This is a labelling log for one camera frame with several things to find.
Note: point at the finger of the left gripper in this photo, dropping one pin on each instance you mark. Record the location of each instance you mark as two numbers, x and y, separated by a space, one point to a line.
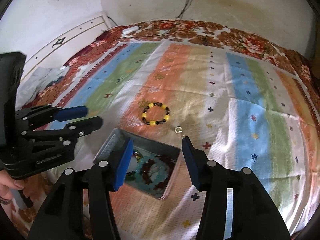
42 115
70 132

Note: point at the silver metal jewelry tin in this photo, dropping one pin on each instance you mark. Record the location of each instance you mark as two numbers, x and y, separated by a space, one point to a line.
155 162

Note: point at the green jade bangle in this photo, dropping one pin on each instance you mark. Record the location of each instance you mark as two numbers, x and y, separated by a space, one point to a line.
131 176

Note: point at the person's left hand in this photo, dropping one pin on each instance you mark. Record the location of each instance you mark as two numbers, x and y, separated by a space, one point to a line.
6 184

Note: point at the grey crumpled cloth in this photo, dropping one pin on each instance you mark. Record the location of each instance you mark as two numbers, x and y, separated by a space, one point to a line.
37 82

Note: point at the white wooden headboard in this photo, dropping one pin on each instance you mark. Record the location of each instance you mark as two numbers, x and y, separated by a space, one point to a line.
58 51

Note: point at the striped colourful bed blanket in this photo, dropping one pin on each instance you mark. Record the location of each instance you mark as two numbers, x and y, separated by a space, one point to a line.
242 112

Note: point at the white charger adapter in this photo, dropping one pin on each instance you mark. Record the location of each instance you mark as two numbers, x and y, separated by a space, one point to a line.
130 29

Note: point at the floral brown bed sheet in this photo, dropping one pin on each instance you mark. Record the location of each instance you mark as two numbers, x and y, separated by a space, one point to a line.
198 33

